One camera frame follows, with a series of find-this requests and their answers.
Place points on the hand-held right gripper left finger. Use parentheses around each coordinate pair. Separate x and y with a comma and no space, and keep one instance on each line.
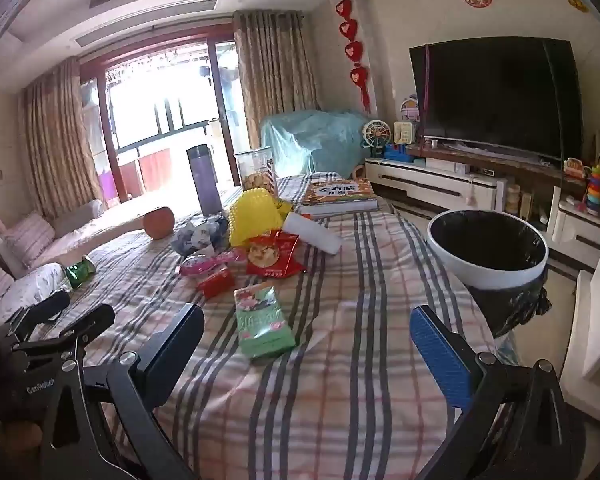
(172,355)

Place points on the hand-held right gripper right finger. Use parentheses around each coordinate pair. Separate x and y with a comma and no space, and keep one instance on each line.
(440,355)

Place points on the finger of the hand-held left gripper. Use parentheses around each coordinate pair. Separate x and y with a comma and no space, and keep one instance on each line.
(87,327)
(45,307)

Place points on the green wrapper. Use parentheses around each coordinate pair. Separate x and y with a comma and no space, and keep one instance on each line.
(80,271)

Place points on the small red box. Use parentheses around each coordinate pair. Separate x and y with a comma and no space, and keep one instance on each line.
(217,282)

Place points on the white bin with black bag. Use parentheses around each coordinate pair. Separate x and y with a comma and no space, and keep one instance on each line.
(485,277)

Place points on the green snack packet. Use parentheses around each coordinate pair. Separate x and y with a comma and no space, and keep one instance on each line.
(262,325)

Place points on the pink plastic wrapper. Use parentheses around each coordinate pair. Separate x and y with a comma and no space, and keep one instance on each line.
(205,262)

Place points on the blue white bag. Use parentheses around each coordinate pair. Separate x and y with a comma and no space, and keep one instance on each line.
(195,237)

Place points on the red snack packet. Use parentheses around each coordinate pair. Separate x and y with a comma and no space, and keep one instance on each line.
(272,257)

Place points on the yellow foam fruit net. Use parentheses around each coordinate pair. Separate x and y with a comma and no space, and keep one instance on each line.
(252,220)

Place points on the pink striped pillow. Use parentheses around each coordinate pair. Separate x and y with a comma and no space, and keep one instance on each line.
(27,240)

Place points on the grey pillow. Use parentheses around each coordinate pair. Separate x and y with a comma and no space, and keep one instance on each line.
(80,215)

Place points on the checked blanket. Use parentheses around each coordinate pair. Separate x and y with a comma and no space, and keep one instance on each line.
(340,385)

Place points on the red apple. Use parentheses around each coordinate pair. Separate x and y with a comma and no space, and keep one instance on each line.
(159,223)

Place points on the white television cabinet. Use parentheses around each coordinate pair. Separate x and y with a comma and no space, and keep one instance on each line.
(430,185)

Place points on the yellow stacked containers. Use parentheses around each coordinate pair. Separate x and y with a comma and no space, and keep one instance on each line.
(512,200)

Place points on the purple thermos bottle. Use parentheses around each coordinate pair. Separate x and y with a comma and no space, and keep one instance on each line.
(205,185)

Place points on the beige patterned curtain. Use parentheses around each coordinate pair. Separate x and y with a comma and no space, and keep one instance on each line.
(60,135)
(275,75)

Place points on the thick orange picture book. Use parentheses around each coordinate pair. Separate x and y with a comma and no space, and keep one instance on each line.
(337,192)

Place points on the clear cookie jar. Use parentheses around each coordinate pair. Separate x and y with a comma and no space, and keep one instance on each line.
(255,175)

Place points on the blue plastic toy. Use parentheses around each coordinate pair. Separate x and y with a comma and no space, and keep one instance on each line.
(397,152)

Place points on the red framed glass door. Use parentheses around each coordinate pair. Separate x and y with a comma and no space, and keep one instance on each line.
(110,110)

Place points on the yellow toy phone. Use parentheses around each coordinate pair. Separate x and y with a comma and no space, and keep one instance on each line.
(403,132)

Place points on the toy ferris wheel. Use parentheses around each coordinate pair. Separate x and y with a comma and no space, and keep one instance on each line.
(376,134)

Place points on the red toy cash register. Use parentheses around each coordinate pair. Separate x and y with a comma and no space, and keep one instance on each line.
(574,167)

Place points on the house shaped toy board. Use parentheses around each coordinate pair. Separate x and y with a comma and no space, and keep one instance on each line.
(409,107)

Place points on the teal covered armchair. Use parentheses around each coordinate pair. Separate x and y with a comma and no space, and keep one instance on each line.
(310,135)

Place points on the black flat television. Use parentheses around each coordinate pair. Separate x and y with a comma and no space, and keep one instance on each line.
(495,95)

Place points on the red heart wall hanging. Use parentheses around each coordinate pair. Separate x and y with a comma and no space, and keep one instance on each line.
(352,52)

